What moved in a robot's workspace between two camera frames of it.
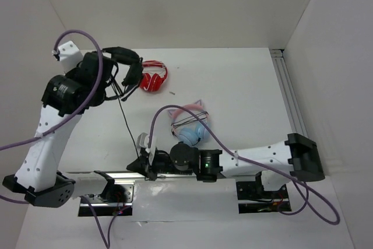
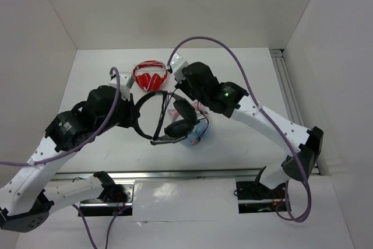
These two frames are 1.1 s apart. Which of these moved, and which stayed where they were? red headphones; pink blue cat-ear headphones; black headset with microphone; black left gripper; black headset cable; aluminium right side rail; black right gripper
Moved: black headset cable; black right gripper; black headset with microphone; black left gripper
Stayed: pink blue cat-ear headphones; red headphones; aluminium right side rail
